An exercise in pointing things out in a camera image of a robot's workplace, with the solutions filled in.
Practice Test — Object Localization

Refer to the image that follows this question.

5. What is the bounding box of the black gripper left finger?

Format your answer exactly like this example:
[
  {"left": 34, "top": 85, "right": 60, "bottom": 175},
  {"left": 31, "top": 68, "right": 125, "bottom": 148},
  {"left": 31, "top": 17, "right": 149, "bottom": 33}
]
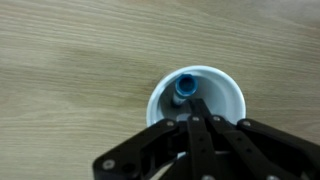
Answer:
[{"left": 92, "top": 98, "right": 218, "bottom": 180}]

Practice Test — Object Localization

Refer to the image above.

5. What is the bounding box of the blue and white marker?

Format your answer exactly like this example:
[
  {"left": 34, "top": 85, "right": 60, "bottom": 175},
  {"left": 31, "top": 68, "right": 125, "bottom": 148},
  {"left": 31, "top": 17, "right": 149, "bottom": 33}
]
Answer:
[{"left": 171, "top": 73, "right": 200, "bottom": 107}]

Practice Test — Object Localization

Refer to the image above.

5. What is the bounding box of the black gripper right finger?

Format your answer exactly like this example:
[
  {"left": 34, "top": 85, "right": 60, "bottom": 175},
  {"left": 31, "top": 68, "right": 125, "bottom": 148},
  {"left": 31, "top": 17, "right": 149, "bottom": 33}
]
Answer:
[{"left": 197, "top": 98, "right": 320, "bottom": 180}]

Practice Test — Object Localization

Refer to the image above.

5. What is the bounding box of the white paper cup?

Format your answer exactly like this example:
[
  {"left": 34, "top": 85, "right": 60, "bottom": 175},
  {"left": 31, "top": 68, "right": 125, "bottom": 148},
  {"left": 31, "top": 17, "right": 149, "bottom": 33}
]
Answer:
[{"left": 145, "top": 65, "right": 247, "bottom": 134}]

